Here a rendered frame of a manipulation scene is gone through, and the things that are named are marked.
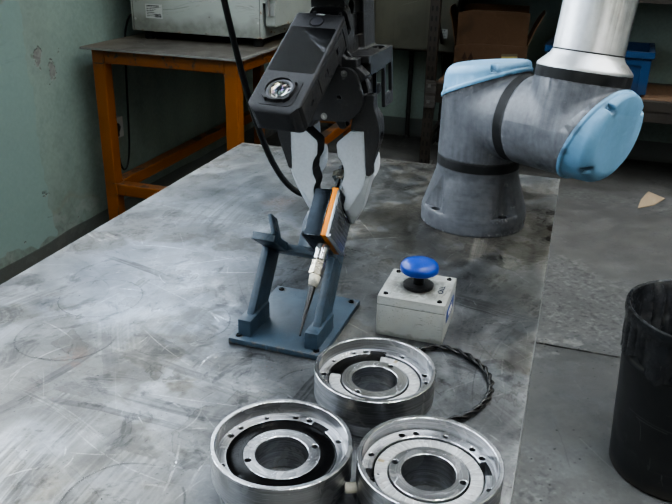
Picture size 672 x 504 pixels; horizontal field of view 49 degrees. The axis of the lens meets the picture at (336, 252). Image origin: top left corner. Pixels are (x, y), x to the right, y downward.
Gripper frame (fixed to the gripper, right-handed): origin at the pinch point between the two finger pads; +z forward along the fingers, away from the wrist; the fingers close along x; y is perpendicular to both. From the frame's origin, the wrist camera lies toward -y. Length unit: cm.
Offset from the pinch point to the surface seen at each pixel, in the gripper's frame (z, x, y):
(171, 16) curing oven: 9, 142, 181
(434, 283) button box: 11.3, -7.0, 10.0
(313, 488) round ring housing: 10.7, -7.9, -23.0
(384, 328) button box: 14.6, -3.2, 4.8
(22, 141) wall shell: 42, 168, 123
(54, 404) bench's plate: 13.2, 18.9, -19.0
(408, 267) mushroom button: 8.4, -5.1, 7.1
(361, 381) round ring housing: 13.5, -5.0, -6.3
